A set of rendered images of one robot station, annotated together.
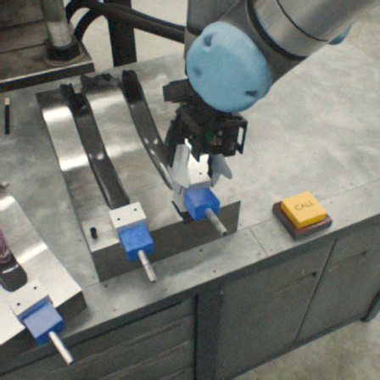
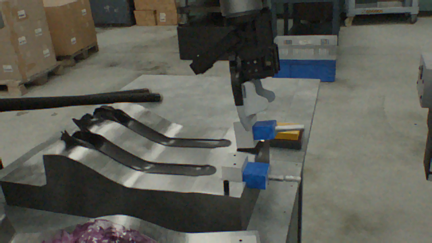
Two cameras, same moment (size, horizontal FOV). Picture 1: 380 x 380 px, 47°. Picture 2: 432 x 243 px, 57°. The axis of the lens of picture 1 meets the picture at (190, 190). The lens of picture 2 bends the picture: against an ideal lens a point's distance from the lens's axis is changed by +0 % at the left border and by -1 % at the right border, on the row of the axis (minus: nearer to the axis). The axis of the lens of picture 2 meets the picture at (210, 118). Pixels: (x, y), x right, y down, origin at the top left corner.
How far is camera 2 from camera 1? 0.60 m
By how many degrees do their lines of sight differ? 44
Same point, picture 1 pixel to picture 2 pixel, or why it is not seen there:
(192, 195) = (259, 125)
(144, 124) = (147, 133)
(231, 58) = not seen: outside the picture
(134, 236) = (254, 168)
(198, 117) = (256, 48)
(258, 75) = not seen: outside the picture
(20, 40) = not seen: outside the picture
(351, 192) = (287, 119)
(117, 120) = (129, 138)
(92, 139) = (123, 158)
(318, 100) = (204, 99)
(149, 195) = (218, 156)
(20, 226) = (156, 231)
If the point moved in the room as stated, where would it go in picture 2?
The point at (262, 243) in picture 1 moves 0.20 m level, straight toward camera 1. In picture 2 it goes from (289, 160) to (362, 200)
